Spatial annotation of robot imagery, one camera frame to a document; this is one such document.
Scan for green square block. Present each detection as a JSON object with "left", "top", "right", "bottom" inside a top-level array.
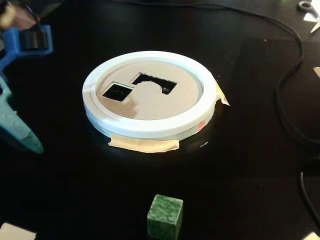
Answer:
[{"left": 146, "top": 193, "right": 184, "bottom": 240}]

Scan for grey handled scissors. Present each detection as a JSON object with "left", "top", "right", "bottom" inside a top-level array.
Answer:
[{"left": 296, "top": 0, "right": 320, "bottom": 34}]

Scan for blue gripper black motor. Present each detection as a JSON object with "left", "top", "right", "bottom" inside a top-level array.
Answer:
[{"left": 0, "top": 24, "right": 54, "bottom": 76}]

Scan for white paper corner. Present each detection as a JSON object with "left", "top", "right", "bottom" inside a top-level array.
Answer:
[{"left": 298, "top": 231, "right": 320, "bottom": 240}]

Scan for white round sorter ring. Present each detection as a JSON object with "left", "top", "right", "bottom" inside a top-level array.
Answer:
[{"left": 81, "top": 50, "right": 218, "bottom": 140}]

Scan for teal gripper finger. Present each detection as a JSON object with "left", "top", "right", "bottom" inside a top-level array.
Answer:
[{"left": 0, "top": 74, "right": 45, "bottom": 154}]

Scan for short black cable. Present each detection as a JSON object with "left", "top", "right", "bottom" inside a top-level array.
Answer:
[{"left": 299, "top": 154, "right": 320, "bottom": 221}]

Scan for white bowl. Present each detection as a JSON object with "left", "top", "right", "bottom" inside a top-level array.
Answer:
[{"left": 94, "top": 60, "right": 204, "bottom": 120}]

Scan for long black cable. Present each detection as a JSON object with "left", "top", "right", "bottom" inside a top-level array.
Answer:
[{"left": 129, "top": 0, "right": 320, "bottom": 145}]

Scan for small cream masking tape piece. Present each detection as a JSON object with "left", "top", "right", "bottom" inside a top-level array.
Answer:
[{"left": 214, "top": 82, "right": 231, "bottom": 107}]

